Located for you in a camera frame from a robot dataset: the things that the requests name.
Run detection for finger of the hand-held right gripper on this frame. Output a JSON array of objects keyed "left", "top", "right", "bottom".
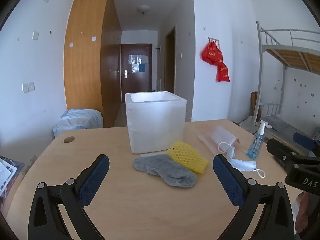
[
  {"left": 293, "top": 132, "right": 317, "bottom": 152},
  {"left": 266, "top": 139, "right": 302, "bottom": 170}
]

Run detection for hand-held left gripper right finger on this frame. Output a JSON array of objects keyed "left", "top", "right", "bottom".
[{"left": 212, "top": 154, "right": 295, "bottom": 240}]

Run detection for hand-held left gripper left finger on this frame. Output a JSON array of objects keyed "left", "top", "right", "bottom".
[{"left": 28, "top": 154, "right": 110, "bottom": 240}]

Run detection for white face mask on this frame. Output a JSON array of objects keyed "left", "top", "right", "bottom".
[{"left": 217, "top": 141, "right": 266, "bottom": 178}]

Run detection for yellow foam net sleeve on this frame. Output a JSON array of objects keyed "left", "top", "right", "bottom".
[{"left": 166, "top": 141, "right": 209, "bottom": 174}]

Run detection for grey sock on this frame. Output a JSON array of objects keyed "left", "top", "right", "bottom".
[{"left": 133, "top": 154, "right": 197, "bottom": 188}]

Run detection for white foam box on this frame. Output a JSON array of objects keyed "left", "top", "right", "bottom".
[{"left": 125, "top": 92, "right": 187, "bottom": 154}]

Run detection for clear blue spray bottle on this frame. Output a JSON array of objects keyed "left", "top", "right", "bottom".
[{"left": 246, "top": 120, "right": 268, "bottom": 160}]

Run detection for grey folded blanket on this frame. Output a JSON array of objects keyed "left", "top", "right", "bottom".
[{"left": 261, "top": 115, "right": 288, "bottom": 132}]

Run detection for clear plastic packaging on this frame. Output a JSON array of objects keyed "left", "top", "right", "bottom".
[{"left": 197, "top": 126, "right": 240, "bottom": 154}]

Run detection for wooden boards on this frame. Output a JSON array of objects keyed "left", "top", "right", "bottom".
[{"left": 251, "top": 92, "right": 259, "bottom": 123}]

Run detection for printed magazine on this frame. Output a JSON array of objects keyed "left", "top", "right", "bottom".
[{"left": 0, "top": 155, "right": 25, "bottom": 205}]

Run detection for metal bunk bed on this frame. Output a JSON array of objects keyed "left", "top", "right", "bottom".
[{"left": 250, "top": 21, "right": 320, "bottom": 155}]

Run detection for dark brown entrance door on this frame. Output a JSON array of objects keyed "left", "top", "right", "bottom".
[{"left": 121, "top": 43, "right": 153, "bottom": 104}]

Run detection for wooden wardrobe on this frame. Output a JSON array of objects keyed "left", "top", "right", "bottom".
[{"left": 63, "top": 0, "right": 122, "bottom": 128}]

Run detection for brown side door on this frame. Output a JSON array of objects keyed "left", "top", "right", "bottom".
[{"left": 165, "top": 25, "right": 177, "bottom": 93}]

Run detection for red bags on wall hook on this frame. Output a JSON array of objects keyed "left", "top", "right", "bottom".
[{"left": 200, "top": 37, "right": 230, "bottom": 83}]

